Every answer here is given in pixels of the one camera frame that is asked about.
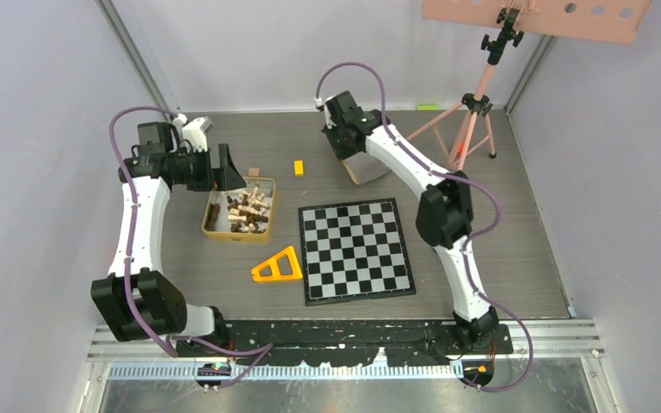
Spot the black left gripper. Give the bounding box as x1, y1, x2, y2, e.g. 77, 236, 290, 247
174, 144, 246, 192

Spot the tin lid with bears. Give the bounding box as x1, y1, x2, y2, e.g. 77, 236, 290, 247
341, 152, 391, 186

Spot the gold tin box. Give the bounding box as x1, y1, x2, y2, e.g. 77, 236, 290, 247
201, 177, 278, 244

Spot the black white folding chessboard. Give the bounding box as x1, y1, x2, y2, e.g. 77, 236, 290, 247
298, 198, 417, 306

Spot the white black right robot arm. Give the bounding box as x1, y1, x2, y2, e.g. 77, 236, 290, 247
315, 91, 499, 354

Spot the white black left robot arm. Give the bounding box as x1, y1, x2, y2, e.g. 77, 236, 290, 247
90, 116, 246, 356

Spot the small yellow block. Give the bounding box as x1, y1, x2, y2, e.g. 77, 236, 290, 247
293, 160, 305, 177

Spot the small green block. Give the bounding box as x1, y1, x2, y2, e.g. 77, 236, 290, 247
415, 104, 440, 111

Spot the pink tripod music stand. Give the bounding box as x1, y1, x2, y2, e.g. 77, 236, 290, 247
407, 0, 652, 169

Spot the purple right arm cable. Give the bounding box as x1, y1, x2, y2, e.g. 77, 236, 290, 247
314, 61, 535, 394

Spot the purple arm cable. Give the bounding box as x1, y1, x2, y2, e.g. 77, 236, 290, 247
314, 61, 535, 394
108, 106, 275, 391

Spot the yellow triangular toy frame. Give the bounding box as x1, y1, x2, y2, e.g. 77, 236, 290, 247
250, 245, 304, 283

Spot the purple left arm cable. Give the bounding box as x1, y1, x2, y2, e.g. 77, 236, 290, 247
108, 106, 275, 391

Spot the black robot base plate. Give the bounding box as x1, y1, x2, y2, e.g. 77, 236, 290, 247
203, 319, 513, 367

